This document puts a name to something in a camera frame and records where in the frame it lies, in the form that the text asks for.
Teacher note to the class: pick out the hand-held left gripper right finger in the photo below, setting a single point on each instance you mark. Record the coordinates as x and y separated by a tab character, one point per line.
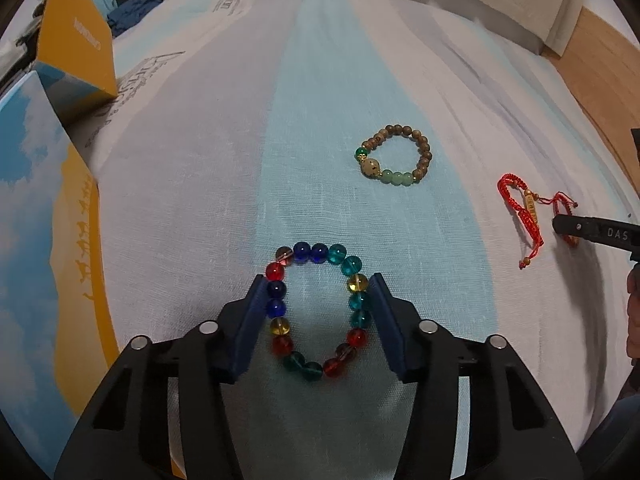
392	330

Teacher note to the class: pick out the yellow cardboard box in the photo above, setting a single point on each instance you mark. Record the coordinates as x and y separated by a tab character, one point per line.
75	30

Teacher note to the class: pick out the dark blue clothes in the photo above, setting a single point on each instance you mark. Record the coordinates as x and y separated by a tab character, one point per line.
132	12

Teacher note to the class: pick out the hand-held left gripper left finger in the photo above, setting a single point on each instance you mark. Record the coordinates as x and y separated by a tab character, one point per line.
247	330

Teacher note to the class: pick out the striped bedsheet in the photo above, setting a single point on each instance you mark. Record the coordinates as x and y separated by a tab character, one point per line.
200	160

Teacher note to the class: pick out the sky print cardboard box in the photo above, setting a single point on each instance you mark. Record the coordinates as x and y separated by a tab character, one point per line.
30	235

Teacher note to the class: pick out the person's right hand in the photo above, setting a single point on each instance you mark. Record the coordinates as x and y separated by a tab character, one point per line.
634	310

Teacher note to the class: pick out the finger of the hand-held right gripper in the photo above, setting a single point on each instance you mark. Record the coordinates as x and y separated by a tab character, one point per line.
595	232

